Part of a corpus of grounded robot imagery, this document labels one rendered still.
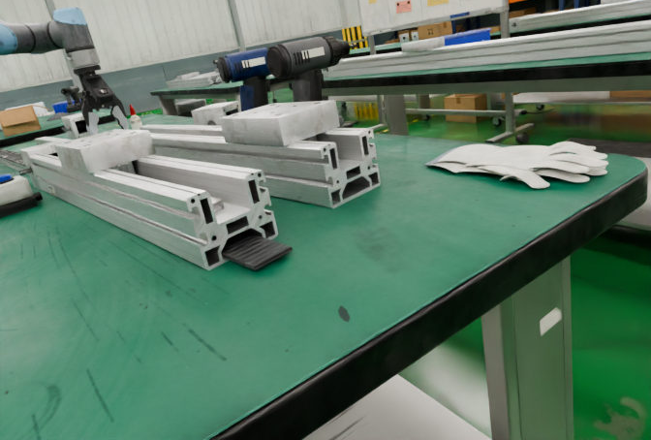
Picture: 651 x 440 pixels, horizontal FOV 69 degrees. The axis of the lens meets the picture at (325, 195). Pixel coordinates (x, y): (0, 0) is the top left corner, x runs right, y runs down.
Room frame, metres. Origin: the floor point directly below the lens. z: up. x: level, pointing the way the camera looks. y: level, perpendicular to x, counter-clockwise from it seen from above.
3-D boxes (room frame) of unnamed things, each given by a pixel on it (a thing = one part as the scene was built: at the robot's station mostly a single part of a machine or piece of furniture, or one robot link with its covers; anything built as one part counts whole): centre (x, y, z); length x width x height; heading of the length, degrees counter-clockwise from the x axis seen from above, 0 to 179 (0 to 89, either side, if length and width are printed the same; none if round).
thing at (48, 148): (1.15, 0.65, 0.83); 0.12 x 0.09 x 0.10; 129
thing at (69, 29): (1.40, 0.59, 1.14); 0.09 x 0.08 x 0.11; 75
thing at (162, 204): (0.81, 0.36, 0.82); 0.80 x 0.10 x 0.09; 39
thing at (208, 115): (1.32, 0.26, 0.83); 0.11 x 0.10 x 0.10; 154
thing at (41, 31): (1.41, 0.69, 1.13); 0.11 x 0.11 x 0.08; 75
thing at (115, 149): (0.81, 0.36, 0.87); 0.16 x 0.11 x 0.07; 39
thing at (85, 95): (1.40, 0.59, 0.98); 0.09 x 0.08 x 0.12; 39
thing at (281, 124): (0.74, 0.05, 0.87); 0.16 x 0.11 x 0.07; 39
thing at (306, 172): (0.93, 0.21, 0.82); 0.80 x 0.10 x 0.09; 39
